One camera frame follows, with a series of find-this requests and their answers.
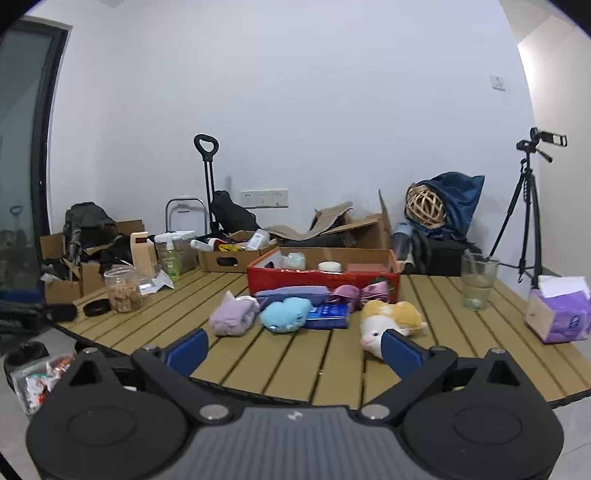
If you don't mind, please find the yellow white plush toy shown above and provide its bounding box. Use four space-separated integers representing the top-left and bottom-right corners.
360 300 427 359

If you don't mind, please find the lilac towel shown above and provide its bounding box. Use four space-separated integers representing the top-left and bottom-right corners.
208 291 260 337

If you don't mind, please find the pink fabric bow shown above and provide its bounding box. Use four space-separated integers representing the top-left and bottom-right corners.
329 281 390 312

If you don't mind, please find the blue tissue packet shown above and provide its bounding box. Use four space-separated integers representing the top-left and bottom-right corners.
304 303 349 330

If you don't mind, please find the terracotta striped sponge cloth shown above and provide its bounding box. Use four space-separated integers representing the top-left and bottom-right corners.
346 263 391 273

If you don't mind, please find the light blue plush toy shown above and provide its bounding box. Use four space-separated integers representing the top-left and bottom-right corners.
259 297 312 334

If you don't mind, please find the red cardboard tray box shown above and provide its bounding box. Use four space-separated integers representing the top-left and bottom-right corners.
246 247 401 303

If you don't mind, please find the iridescent soft item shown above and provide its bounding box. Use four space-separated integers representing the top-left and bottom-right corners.
283 252 307 270

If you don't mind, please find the purple cloth pouch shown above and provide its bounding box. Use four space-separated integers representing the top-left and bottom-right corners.
254 285 331 309

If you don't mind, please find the plastic bag of snacks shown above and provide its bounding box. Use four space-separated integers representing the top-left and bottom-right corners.
10 353 76 417

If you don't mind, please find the black jar lid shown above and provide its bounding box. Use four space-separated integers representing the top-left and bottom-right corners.
83 298 111 318

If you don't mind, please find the clear jar with snacks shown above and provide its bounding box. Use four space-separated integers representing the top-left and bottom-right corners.
103 265 142 313

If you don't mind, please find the green liquid spray bottle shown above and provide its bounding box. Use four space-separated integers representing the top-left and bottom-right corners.
161 237 180 281

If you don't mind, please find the black backpack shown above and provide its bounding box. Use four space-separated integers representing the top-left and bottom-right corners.
62 202 122 265

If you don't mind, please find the clear lidded food container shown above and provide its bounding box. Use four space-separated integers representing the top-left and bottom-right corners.
153 231 197 276

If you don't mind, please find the clear drinking glass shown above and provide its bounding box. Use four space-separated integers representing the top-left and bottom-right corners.
461 250 499 312

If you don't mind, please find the beige carton box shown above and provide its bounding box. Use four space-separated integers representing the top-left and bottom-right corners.
130 231 159 279

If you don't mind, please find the blue water bottle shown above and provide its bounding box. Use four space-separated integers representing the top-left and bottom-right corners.
392 221 413 261

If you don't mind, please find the large open cardboard box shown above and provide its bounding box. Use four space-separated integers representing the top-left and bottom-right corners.
266 190 393 250

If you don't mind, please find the woven rattan ball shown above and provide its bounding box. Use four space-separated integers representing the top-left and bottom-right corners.
405 184 447 229

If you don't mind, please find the purple tissue pack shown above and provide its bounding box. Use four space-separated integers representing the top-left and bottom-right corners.
525 275 590 344

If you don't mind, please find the dark blue fabric bag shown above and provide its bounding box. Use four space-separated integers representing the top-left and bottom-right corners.
405 172 485 240

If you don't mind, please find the sliding glass door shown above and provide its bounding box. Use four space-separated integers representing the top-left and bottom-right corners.
1 17 68 298

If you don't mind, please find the brown cardboard box with handle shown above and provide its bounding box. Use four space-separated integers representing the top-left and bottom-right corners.
197 230 277 273

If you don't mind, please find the metal folding chair frame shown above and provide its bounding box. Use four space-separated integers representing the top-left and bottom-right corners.
164 197 208 235

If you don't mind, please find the white wall socket strip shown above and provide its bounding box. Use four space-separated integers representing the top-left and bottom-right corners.
239 189 288 209

